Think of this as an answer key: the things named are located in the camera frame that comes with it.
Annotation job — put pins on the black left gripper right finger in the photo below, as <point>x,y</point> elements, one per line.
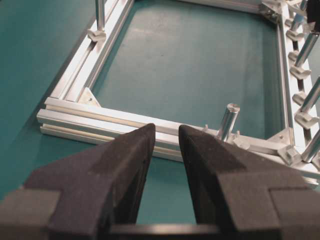
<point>247,196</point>

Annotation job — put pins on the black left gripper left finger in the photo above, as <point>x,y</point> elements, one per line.
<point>99,186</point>

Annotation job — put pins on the metal pin top left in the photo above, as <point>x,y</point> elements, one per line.
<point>228,121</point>

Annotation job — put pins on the metal pin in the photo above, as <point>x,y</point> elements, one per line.
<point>100,14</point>
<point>228,121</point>

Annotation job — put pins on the metal pin top right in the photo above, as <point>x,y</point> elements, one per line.
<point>100,14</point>

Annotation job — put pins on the aluminium extrusion frame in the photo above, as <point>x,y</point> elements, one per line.
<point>181,62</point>

